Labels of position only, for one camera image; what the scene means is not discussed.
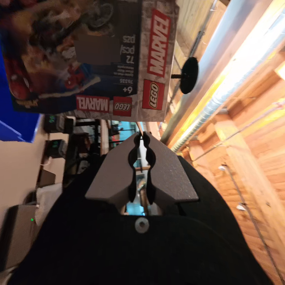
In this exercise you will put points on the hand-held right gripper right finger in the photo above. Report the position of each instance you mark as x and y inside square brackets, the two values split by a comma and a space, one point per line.
[171, 178]

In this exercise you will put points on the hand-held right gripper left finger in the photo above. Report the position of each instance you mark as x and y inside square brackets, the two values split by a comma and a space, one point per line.
[109, 178]

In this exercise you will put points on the blue plastic bin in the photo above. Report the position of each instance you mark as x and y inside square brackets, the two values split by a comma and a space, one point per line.
[17, 127]

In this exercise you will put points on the lego set box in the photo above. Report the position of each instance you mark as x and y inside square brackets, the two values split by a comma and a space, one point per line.
[147, 26]

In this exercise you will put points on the black battery charger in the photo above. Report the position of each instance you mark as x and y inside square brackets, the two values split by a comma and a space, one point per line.
[55, 148]
[57, 123]

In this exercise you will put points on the black floor lamp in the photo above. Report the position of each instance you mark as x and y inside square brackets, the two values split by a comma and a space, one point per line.
[189, 75]

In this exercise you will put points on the black power hub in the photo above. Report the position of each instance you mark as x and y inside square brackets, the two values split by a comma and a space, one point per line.
[17, 236]

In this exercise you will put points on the silver ceiling duct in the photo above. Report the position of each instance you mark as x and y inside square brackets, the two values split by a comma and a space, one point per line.
[211, 106]

